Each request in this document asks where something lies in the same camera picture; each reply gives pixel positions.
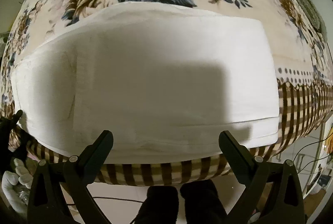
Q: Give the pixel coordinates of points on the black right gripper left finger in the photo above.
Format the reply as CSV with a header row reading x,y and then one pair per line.
x,y
46,201

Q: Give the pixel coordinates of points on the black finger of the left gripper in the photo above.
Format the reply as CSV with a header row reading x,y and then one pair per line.
x,y
7,124

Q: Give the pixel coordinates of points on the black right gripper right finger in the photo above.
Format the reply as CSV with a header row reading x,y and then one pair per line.
x,y
284,203

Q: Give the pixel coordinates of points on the white pants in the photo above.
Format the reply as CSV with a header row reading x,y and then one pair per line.
x,y
165,80

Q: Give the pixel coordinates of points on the white stuffed toy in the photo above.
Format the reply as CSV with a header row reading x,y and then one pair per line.
x,y
16,187

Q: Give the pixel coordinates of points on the grey fluffy towel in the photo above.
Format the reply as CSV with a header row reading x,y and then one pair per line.
x,y
314,16

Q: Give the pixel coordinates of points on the floral plaid bed blanket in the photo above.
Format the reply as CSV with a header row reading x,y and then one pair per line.
x,y
299,47

